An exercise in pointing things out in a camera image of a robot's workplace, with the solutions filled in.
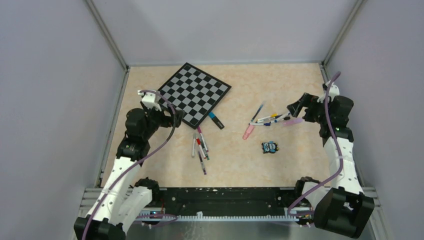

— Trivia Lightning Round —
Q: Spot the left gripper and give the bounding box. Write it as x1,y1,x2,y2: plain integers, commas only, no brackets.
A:
140,99,184,140

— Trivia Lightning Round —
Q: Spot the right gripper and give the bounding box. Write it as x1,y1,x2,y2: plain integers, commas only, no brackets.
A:
287,92,333,125

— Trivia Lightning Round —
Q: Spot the grey white marker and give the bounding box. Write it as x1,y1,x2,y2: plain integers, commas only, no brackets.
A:
191,132,197,158

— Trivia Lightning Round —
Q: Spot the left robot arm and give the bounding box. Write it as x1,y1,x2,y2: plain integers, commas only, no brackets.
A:
73,106,185,240

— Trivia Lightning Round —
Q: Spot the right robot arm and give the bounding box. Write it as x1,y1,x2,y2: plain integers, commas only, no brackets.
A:
287,93,375,239

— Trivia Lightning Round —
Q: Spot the magenta cap pen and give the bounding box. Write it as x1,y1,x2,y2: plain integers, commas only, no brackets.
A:
197,126,209,153

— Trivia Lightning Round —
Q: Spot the green pen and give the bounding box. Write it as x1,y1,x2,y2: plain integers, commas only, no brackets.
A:
202,145,210,161

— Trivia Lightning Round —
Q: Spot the purple pen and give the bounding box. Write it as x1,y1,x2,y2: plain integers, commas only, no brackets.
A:
197,151,207,175

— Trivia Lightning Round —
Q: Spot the yellow cap marker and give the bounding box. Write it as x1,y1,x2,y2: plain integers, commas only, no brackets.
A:
256,113,278,122

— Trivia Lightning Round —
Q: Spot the black grey chessboard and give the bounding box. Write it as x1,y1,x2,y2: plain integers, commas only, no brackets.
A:
158,62,232,129

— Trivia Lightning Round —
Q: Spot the black highlighter blue cap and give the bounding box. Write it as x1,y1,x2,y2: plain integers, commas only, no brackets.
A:
208,112,225,130

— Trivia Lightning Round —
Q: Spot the navy cap marker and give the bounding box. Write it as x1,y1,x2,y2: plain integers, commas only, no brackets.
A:
256,115,280,123

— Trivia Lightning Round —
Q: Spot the blue cap thin marker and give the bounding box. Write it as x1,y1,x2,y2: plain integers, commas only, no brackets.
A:
249,122,272,127

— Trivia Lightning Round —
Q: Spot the owl eraser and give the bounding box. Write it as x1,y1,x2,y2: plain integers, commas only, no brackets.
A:
261,141,279,154

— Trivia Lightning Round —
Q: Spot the pink highlighter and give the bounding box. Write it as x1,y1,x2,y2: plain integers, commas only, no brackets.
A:
242,124,255,140

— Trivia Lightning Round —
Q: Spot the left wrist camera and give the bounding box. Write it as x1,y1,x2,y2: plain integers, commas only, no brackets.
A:
137,90,162,112

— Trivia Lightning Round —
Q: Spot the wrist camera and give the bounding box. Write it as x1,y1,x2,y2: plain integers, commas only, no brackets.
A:
317,83,340,103
137,90,162,112

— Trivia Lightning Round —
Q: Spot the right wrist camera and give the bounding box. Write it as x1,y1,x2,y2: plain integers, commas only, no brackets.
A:
317,83,340,103

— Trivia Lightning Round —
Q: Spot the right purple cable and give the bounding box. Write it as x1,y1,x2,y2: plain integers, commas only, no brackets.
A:
286,71,345,226

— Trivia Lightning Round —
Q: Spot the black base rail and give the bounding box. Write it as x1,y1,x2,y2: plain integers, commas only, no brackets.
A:
141,187,298,221

